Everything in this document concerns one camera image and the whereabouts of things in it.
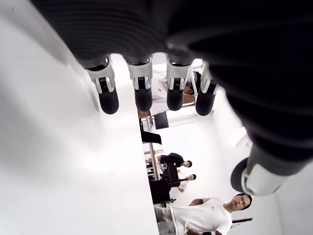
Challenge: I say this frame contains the standing person beige trousers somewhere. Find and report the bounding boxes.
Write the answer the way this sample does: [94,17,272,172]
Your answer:
[154,192,253,235]

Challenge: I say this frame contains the black desk furniture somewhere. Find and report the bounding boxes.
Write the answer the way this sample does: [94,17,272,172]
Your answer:
[148,165,180,205]

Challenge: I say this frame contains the small seated person white shirt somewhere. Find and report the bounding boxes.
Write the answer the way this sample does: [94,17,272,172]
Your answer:
[177,173,198,193]

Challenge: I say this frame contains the person in black shirt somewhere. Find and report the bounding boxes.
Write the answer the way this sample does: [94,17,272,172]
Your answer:
[158,152,193,170]

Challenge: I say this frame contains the silver metal post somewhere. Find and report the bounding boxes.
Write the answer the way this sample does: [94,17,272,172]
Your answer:
[146,143,161,181]

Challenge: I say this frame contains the black chair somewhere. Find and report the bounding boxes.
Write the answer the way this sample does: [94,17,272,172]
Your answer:
[139,118,162,144]

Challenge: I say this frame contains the ceiling light fixture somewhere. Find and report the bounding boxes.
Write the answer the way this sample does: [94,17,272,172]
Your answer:
[235,126,252,148]

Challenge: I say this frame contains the black monitor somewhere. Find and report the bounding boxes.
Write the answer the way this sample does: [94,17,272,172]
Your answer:
[154,113,169,130]

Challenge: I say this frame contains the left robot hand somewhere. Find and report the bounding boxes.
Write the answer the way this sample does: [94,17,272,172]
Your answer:
[29,0,313,196]

